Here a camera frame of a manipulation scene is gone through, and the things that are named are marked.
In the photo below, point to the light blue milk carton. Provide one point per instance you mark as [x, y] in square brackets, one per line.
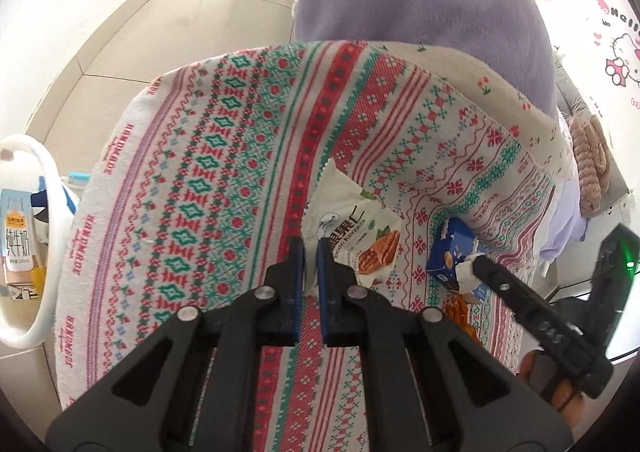
[17, 242]

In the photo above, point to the person's right hand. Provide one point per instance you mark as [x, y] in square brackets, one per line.
[570, 404]

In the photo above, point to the patterned red green tablecloth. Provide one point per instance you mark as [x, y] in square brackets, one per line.
[200, 182]

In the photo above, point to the white nut snack packet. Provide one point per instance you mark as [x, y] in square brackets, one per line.
[350, 212]

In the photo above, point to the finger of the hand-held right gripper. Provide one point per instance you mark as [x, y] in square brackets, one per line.
[530, 312]

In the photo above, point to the pink cat wall sticker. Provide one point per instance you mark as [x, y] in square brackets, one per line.
[625, 66]

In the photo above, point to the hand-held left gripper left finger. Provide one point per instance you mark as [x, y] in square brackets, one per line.
[298, 282]

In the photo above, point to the white dotted waste bin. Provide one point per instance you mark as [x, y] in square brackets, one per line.
[50, 182]

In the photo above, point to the brown plush cushion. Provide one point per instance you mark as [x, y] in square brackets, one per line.
[590, 156]

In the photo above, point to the blue snack wrapper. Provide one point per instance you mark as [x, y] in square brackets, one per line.
[450, 252]

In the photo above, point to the orange yellow snack wrapper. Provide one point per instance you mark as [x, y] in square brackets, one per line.
[457, 314]

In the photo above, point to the grey headboard cushion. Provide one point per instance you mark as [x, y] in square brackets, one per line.
[617, 182]

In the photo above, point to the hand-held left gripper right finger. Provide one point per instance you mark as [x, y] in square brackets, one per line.
[325, 282]

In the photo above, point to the grey pillow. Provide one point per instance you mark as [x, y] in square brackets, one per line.
[567, 94]

